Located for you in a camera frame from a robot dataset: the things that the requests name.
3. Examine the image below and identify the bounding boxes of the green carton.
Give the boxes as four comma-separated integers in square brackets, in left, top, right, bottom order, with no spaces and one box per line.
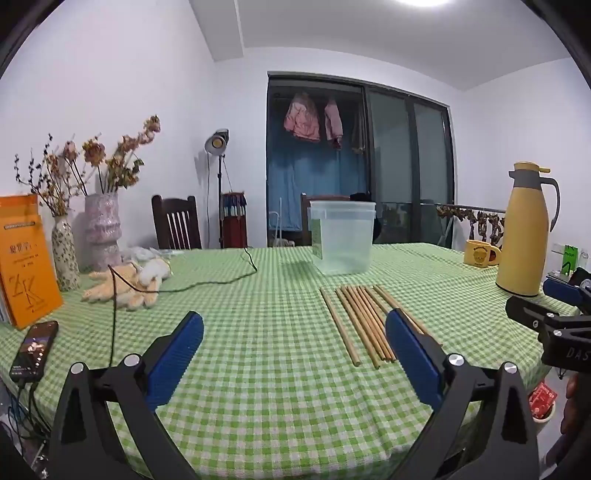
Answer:
[561,244,580,278]

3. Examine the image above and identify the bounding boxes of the brown wooden chair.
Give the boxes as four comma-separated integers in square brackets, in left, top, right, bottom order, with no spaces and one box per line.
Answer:
[300,193,352,245]

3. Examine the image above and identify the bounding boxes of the black cable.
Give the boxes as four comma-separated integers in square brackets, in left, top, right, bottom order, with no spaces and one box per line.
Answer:
[107,247,258,367]

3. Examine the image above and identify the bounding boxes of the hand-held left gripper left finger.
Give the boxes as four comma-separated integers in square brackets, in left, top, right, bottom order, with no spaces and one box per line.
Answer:
[48,311,205,480]

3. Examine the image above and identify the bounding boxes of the dried flower bouquet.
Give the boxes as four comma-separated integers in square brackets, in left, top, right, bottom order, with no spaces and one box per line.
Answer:
[60,114,162,195]

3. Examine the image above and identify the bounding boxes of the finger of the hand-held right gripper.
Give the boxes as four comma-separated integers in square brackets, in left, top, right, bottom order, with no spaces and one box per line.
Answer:
[505,296,561,330]
[544,268,591,315]

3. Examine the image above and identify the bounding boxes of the blue curtain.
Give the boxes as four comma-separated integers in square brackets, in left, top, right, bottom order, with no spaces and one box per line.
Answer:
[268,138,365,232]

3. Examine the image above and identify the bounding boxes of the large pink hanging jacket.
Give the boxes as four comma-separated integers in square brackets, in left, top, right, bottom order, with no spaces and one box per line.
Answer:
[283,92,321,141]

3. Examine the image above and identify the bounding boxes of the red snack packet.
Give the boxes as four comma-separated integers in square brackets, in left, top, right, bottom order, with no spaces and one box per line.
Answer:
[529,382,557,414]

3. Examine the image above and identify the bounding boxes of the yellow mug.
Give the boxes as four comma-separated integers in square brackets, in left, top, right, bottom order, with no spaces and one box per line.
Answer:
[463,239,502,267]

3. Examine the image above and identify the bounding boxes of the small pink hanging garment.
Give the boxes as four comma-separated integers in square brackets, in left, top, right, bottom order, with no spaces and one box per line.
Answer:
[324,99,345,148]

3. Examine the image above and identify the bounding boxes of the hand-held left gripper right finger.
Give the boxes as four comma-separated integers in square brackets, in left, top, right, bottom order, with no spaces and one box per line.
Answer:
[385,308,541,480]

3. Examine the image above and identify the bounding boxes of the dark wooden chair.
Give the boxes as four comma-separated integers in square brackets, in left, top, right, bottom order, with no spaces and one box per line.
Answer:
[151,195,203,250]

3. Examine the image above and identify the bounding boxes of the set of wooden chopsticks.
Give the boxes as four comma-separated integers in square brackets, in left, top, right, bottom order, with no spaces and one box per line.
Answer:
[320,284,443,369]

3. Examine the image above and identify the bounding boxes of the white work glove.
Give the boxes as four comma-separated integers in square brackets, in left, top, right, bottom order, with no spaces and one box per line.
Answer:
[134,257,174,291]

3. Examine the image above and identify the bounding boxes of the metal rail with dried items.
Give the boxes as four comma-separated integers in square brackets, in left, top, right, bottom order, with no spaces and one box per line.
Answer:
[436,203,507,252]

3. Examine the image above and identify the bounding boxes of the clear plastic container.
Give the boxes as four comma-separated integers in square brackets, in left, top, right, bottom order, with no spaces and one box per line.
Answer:
[308,200,376,276]

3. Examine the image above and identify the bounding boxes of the large pink white vase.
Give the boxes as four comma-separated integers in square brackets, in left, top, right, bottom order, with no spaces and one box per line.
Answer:
[84,191,123,273]

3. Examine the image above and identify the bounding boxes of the crumpled white plastic bag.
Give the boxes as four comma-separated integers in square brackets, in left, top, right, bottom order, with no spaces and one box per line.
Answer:
[121,246,174,261]

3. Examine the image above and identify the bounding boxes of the beige hanging garment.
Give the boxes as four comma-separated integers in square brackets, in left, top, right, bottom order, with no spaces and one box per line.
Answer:
[351,104,368,153]

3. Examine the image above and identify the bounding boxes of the black smartphone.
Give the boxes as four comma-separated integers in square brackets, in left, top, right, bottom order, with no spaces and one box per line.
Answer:
[9,320,60,382]

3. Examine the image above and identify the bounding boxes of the studio light on stand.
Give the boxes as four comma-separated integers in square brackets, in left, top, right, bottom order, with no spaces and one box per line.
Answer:
[204,128,230,249]

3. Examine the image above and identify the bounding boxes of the red cylindrical bag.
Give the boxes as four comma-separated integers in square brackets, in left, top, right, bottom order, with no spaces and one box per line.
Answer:
[220,190,249,248]

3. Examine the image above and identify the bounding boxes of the tan work glove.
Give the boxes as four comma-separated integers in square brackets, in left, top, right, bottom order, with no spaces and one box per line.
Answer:
[82,265,160,311]

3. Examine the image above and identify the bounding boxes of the person's right hand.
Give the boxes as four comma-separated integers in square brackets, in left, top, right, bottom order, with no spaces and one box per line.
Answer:
[562,373,591,435]

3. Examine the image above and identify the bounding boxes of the orange book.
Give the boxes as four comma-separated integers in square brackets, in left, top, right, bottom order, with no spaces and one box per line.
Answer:
[0,194,64,329]

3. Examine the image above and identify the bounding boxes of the dried twig bouquet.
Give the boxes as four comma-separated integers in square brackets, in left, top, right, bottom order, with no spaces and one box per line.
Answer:
[13,134,88,217]

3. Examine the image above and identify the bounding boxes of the yellow thermos jug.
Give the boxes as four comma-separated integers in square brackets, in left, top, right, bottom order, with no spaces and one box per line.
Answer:
[495,161,561,297]

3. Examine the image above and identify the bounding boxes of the dark framed sliding door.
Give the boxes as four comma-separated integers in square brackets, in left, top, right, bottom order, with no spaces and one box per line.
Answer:
[267,71,456,250]

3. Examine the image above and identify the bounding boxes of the green checkered tablecloth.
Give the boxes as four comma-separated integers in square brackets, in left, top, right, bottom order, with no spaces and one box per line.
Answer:
[0,243,581,480]

